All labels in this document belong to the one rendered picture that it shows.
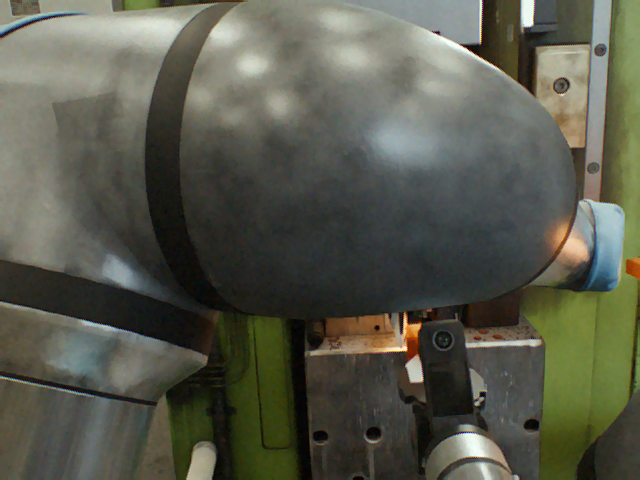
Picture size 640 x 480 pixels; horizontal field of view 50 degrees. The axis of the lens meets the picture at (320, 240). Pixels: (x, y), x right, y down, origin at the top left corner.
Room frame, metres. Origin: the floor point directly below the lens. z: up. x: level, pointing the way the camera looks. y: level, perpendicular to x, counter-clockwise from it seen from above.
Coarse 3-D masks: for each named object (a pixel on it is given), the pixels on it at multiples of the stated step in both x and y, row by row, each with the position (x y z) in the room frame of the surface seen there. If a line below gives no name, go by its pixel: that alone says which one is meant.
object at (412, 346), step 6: (414, 324) 0.85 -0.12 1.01; (408, 330) 0.84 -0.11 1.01; (414, 330) 0.83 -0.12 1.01; (408, 336) 0.84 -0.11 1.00; (414, 336) 0.81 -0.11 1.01; (408, 342) 0.78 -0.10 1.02; (414, 342) 0.78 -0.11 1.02; (408, 348) 0.78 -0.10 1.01; (414, 348) 0.78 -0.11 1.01; (408, 354) 0.78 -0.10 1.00; (414, 354) 0.78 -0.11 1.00; (408, 360) 0.78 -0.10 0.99; (420, 360) 0.74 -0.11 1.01
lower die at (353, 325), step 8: (328, 320) 1.04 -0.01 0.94; (336, 320) 1.04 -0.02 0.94; (344, 320) 1.04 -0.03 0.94; (352, 320) 1.04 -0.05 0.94; (360, 320) 1.04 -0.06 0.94; (368, 320) 1.04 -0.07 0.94; (376, 320) 1.04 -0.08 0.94; (384, 320) 1.05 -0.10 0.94; (328, 328) 1.04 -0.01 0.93; (336, 328) 1.04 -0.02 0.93; (344, 328) 1.04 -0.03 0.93; (352, 328) 1.04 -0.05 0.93; (360, 328) 1.04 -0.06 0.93; (368, 328) 1.04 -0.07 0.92; (384, 328) 1.04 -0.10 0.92
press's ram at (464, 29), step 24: (336, 0) 1.04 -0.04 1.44; (360, 0) 1.04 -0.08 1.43; (384, 0) 1.04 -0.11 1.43; (408, 0) 1.04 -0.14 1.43; (432, 0) 1.04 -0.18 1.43; (456, 0) 1.04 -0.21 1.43; (480, 0) 1.04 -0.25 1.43; (432, 24) 1.04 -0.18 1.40; (456, 24) 1.04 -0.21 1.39; (480, 24) 1.05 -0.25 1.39
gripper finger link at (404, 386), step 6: (402, 372) 0.71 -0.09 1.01; (402, 378) 0.70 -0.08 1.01; (408, 378) 0.70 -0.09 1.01; (402, 384) 0.69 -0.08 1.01; (408, 384) 0.68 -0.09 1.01; (414, 384) 0.68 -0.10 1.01; (402, 390) 0.67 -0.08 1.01; (408, 390) 0.67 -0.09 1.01; (402, 396) 0.67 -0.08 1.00; (408, 396) 0.66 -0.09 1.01; (408, 402) 0.66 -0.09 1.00
